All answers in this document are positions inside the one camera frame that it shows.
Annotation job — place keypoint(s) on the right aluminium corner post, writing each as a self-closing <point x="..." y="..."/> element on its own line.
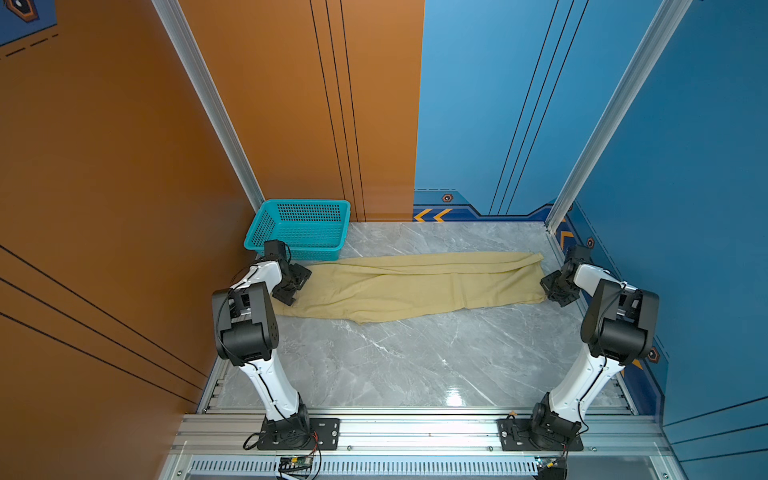
<point x="652" y="45"/>

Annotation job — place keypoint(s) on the left circuit board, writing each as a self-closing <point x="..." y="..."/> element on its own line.
<point x="295" y="465"/>

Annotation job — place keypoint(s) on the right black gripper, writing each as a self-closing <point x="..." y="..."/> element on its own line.
<point x="562" y="300"/>

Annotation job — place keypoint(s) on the teal plastic basket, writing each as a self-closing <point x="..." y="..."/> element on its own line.
<point x="314" y="230"/>

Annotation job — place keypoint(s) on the aluminium front rail frame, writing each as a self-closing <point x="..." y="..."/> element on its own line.
<point x="418" y="443"/>

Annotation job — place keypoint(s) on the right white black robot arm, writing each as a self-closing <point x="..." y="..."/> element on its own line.
<point x="618" y="329"/>

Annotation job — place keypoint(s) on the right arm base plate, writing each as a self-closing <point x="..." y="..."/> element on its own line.
<point x="517" y="434"/>

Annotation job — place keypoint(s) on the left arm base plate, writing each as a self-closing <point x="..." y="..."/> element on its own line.
<point x="294" y="434"/>

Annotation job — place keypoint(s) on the circuit board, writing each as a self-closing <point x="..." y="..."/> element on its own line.
<point x="295" y="465"/>
<point x="552" y="469"/>

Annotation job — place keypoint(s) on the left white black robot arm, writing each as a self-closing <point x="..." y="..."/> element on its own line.
<point x="246" y="334"/>

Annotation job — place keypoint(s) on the left aluminium corner post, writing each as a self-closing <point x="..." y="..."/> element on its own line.
<point x="179" y="32"/>

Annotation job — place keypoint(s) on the aluminium corner post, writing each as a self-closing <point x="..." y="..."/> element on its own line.
<point x="652" y="45"/>
<point x="179" y="32"/>

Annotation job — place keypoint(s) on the khaki long pants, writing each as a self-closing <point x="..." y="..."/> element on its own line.
<point x="393" y="288"/>

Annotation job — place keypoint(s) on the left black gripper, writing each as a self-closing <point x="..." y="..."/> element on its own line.
<point x="300" y="274"/>

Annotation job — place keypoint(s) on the right circuit board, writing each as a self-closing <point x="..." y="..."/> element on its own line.
<point x="552" y="469"/>

